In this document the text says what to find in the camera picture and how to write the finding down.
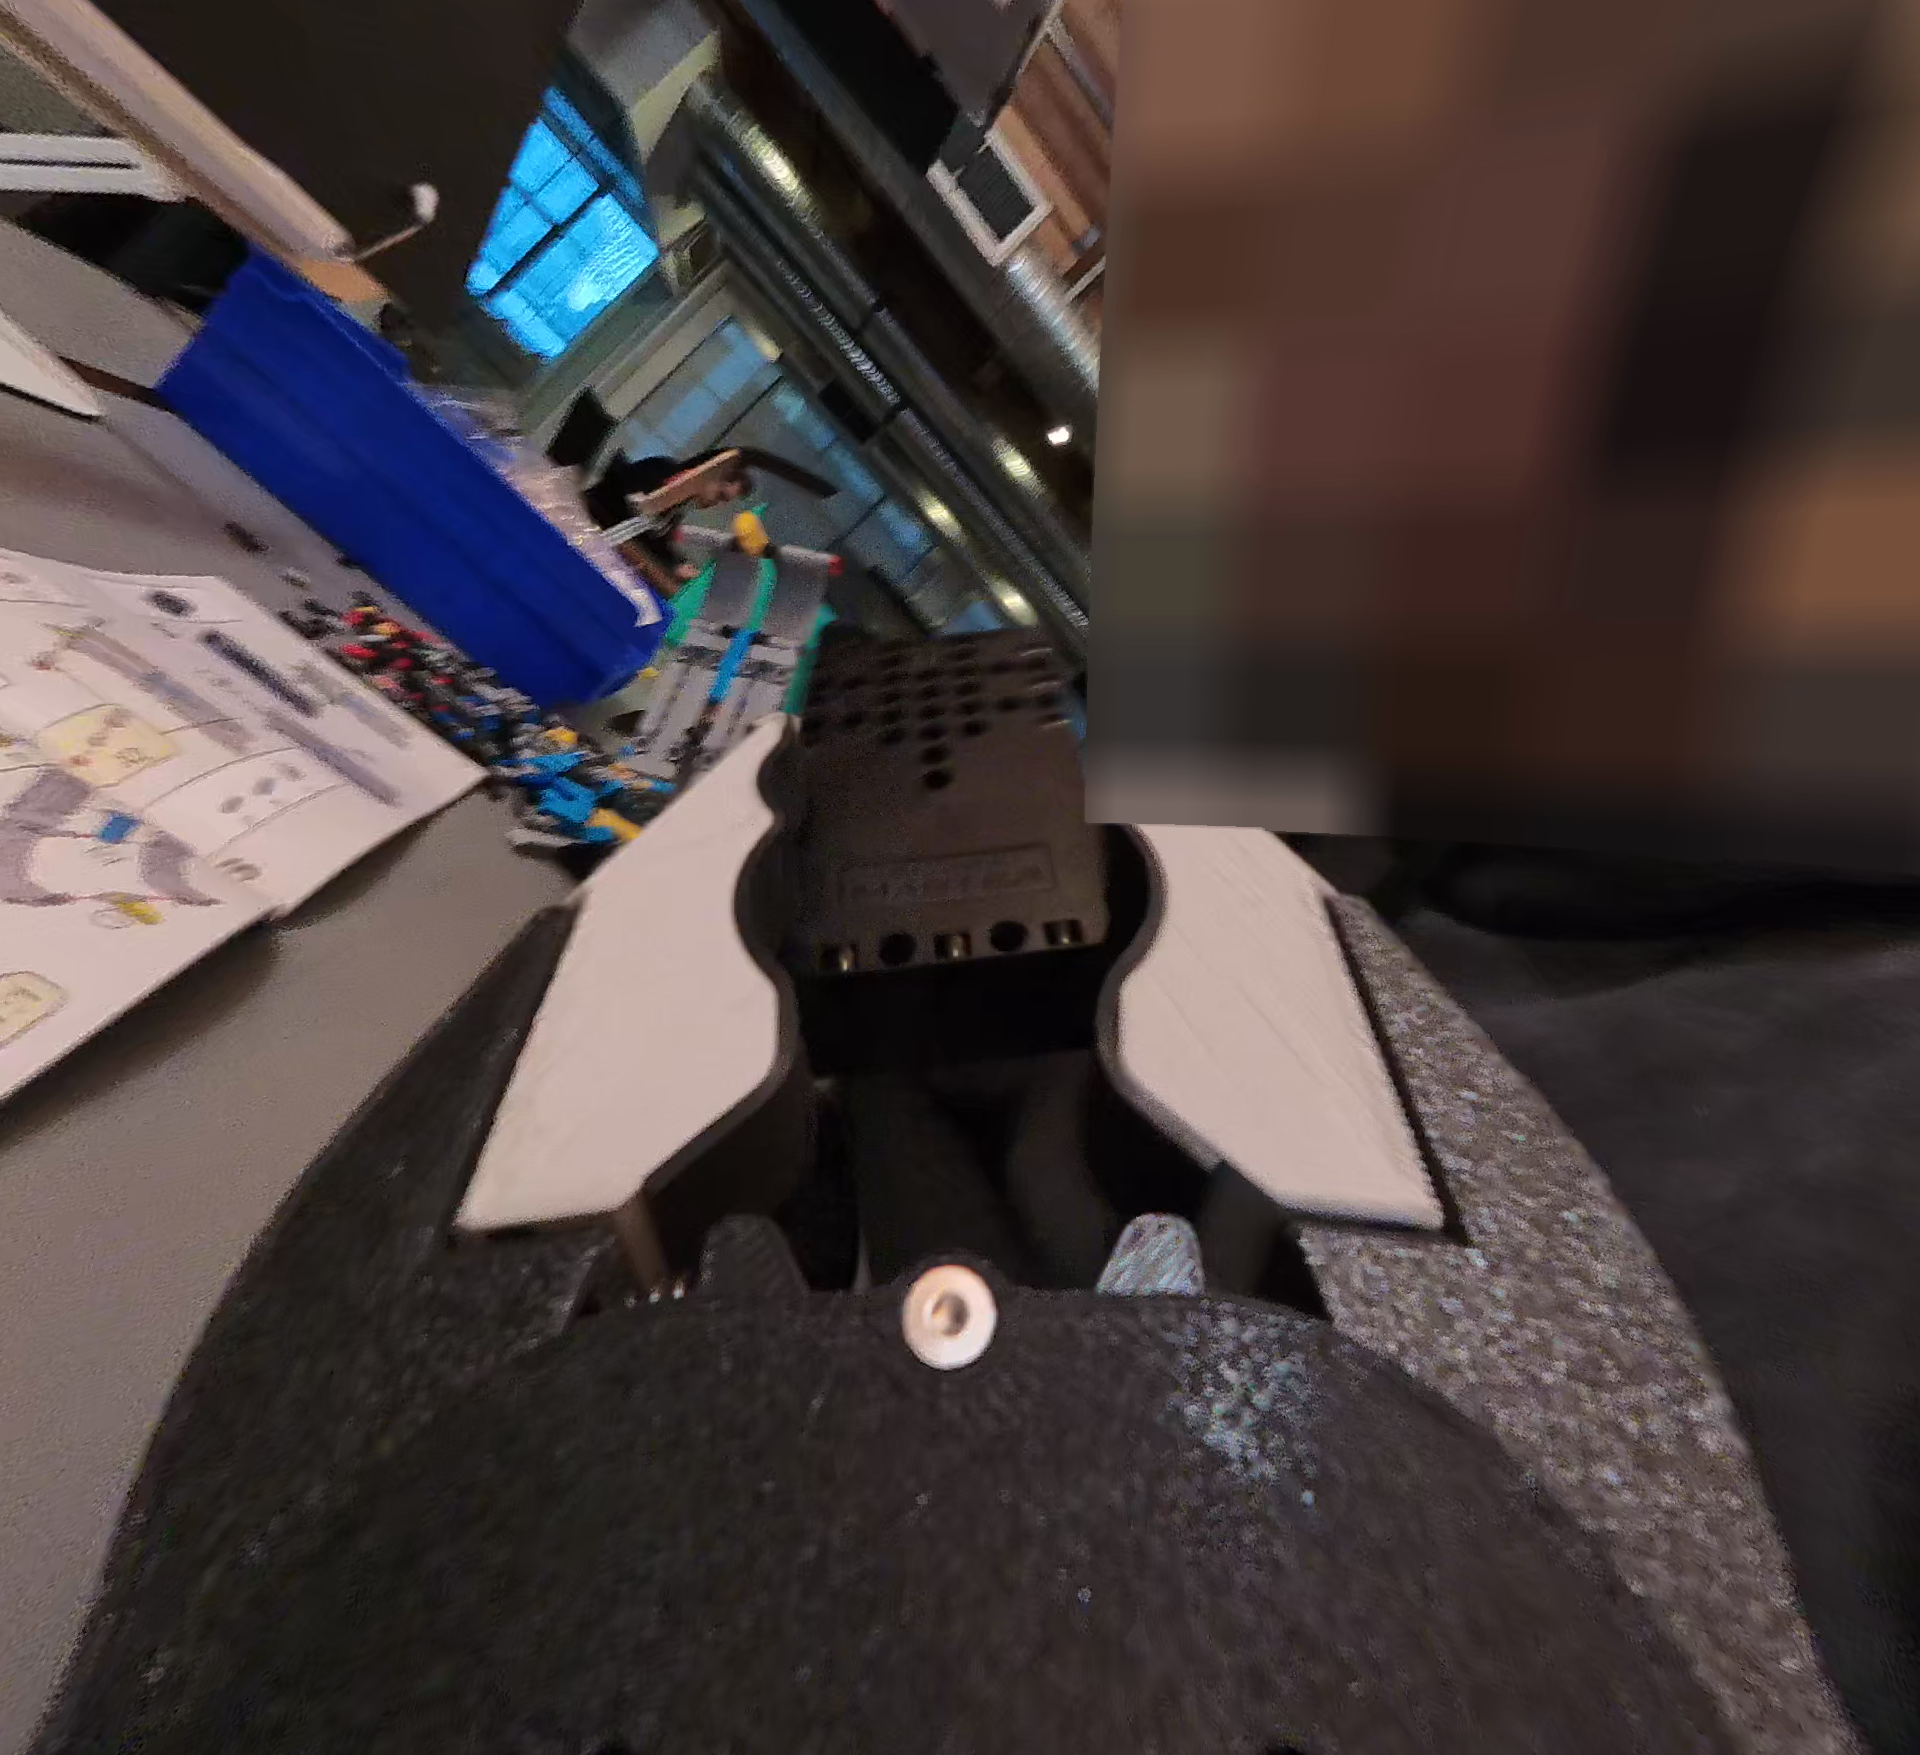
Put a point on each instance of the grey building block assembly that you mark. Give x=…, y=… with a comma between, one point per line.
x=721, y=674

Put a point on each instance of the black perforated battery box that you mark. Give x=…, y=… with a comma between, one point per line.
x=945, y=826

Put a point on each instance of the grey desk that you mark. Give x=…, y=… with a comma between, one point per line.
x=225, y=1184

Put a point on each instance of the silver ventilation duct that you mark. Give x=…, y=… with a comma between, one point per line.
x=1050, y=329

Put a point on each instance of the white desk stand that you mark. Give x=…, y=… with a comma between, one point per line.
x=61, y=161

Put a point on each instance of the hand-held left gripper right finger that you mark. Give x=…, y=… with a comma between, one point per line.
x=1276, y=1035

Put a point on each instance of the white vent panel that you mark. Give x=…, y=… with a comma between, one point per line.
x=998, y=203

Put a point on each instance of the clear plastic bags bundle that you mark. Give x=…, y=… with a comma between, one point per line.
x=526, y=465

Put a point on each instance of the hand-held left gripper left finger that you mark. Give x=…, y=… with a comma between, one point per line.
x=647, y=1020

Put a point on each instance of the green plastic bin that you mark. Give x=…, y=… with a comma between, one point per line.
x=687, y=607

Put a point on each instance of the building instruction booklet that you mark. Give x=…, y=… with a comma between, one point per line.
x=225, y=796

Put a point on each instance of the blue plastic bin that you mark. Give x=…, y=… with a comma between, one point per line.
x=345, y=433

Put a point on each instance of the pile of small pins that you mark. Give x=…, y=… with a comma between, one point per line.
x=391, y=645

